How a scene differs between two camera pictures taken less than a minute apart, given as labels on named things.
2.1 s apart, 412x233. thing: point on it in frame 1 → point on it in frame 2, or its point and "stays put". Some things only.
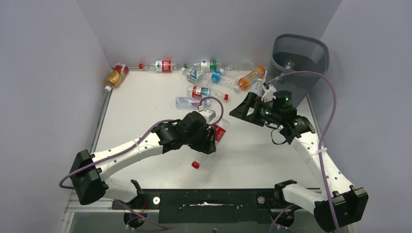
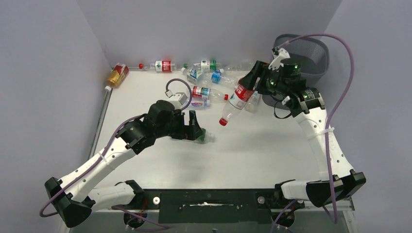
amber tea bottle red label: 117,76 stays put
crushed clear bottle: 239,67 stays put
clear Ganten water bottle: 188,103 stays put
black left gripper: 207,145 → 191,132
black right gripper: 252,101 → 259,70
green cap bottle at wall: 211,65 stays put
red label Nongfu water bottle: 220,130 → 237,100
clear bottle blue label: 216,77 stays put
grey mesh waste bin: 292,52 stays put
